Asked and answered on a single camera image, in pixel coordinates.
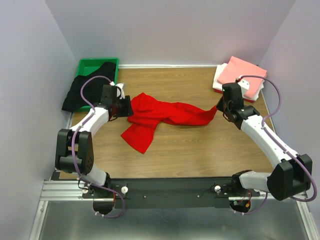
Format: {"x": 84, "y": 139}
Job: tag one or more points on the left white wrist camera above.
{"x": 119, "y": 90}

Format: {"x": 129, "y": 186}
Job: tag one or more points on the aluminium frame rail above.
{"x": 74, "y": 190}

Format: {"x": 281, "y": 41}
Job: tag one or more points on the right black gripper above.
{"x": 220, "y": 105}

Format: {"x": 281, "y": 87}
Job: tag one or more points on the red t shirt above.
{"x": 247, "y": 100}
{"x": 148, "y": 112}

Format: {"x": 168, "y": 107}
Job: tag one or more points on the black t shirt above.
{"x": 85, "y": 87}

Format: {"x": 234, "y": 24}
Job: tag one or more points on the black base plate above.
{"x": 183, "y": 192}

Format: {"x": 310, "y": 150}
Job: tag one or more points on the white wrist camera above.
{"x": 244, "y": 85}
{"x": 119, "y": 90}

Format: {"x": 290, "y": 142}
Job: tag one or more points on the pink folded t shirt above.
{"x": 235, "y": 68}

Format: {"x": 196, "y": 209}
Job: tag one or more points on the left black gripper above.
{"x": 126, "y": 106}

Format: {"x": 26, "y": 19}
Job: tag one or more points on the red folded t shirt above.
{"x": 247, "y": 100}

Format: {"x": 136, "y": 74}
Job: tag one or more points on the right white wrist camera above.
{"x": 244, "y": 85}

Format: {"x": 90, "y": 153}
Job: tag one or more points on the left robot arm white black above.
{"x": 74, "y": 147}

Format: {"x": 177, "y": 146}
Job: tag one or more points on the green plastic bin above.
{"x": 96, "y": 82}

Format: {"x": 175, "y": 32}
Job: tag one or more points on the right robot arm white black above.
{"x": 291, "y": 173}

